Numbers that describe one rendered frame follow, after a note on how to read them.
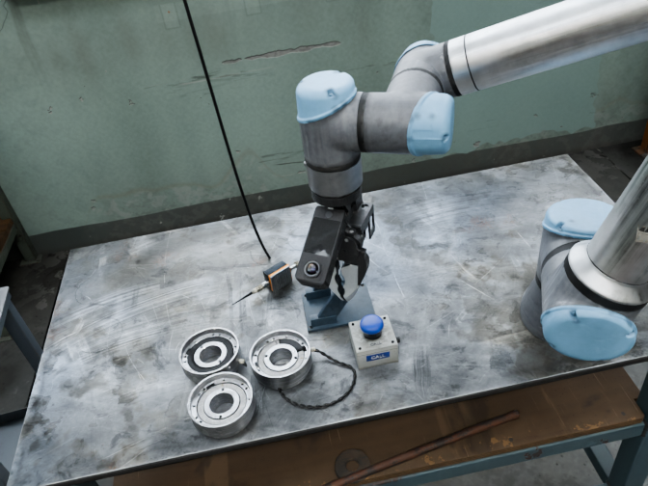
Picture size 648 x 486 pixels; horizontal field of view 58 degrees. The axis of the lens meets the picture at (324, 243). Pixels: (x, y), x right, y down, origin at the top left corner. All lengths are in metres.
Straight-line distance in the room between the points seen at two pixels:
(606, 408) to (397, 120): 0.82
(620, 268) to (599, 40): 0.28
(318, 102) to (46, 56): 1.87
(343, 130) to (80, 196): 2.14
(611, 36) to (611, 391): 0.78
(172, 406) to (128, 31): 1.66
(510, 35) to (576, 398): 0.79
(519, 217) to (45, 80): 1.85
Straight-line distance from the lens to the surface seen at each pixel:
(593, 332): 0.86
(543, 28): 0.80
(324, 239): 0.81
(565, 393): 1.34
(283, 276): 1.17
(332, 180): 0.77
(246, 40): 2.41
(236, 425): 0.96
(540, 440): 1.26
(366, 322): 0.99
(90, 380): 1.15
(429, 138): 0.72
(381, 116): 0.72
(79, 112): 2.57
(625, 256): 0.81
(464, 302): 1.13
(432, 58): 0.83
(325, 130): 0.74
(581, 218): 0.96
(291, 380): 0.99
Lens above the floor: 1.60
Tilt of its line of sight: 39 degrees down
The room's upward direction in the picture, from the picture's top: 8 degrees counter-clockwise
